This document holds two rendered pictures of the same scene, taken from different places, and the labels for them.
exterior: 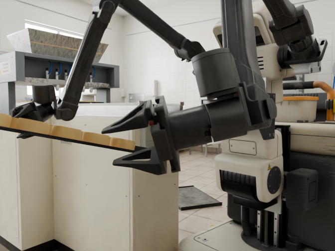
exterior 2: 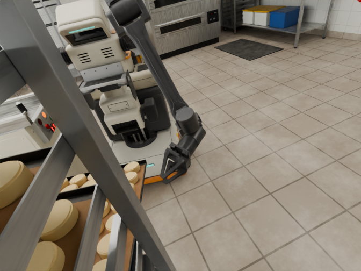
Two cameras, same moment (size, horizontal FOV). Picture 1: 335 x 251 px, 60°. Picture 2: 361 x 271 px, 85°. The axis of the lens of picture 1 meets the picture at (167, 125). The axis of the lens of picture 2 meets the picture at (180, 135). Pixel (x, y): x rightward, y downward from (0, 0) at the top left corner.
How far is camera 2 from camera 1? 0.52 m
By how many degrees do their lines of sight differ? 55
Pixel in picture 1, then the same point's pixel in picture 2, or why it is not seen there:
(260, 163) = (136, 111)
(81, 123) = not seen: outside the picture
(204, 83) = (191, 129)
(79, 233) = not seen: hidden behind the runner
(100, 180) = not seen: hidden behind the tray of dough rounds
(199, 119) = (194, 144)
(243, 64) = (182, 103)
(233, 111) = (202, 133)
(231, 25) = (165, 82)
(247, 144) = (121, 104)
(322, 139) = (148, 79)
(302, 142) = (138, 84)
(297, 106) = (125, 63)
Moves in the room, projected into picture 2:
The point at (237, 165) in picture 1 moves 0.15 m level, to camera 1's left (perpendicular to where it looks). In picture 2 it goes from (122, 118) to (103, 133)
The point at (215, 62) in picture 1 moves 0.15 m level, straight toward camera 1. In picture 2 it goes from (194, 119) to (240, 136)
